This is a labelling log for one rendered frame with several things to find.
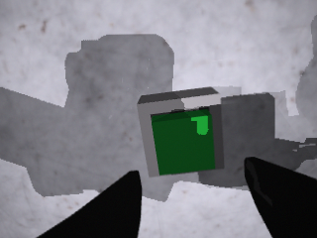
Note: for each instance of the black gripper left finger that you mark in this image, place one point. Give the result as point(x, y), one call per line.
point(114, 213)

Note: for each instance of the green button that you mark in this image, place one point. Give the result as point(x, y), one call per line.
point(182, 131)

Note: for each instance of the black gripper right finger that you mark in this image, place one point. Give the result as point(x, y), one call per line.
point(286, 200)

